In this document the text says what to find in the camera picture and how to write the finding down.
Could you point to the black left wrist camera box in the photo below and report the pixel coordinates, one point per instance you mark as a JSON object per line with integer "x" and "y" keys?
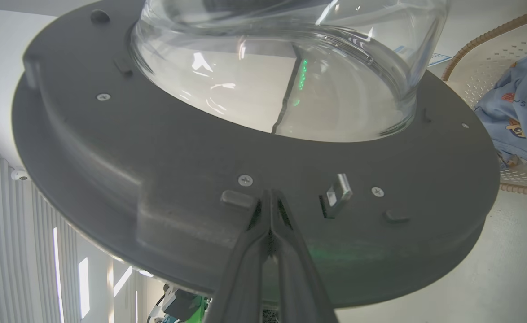
{"x": 180, "y": 304}

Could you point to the white washing machine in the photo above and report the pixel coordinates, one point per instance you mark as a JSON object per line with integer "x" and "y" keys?
{"x": 479, "y": 18}

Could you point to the blue energy label sticker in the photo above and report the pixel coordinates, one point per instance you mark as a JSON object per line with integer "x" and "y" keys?
{"x": 439, "y": 59}

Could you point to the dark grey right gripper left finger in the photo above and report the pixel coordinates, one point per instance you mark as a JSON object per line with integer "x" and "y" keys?
{"x": 241, "y": 278}

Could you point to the white security camera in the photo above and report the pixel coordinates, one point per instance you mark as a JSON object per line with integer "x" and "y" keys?
{"x": 19, "y": 175}

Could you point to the cream perforated laundry basket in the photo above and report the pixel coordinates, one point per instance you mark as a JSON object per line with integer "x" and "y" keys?
{"x": 483, "y": 63}

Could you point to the blue printed garment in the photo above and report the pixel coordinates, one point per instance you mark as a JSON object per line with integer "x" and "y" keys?
{"x": 519, "y": 103}

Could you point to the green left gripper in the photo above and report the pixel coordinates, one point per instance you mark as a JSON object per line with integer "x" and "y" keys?
{"x": 200, "y": 312}

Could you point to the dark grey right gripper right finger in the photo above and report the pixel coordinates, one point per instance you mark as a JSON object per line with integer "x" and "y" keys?
{"x": 299, "y": 287}

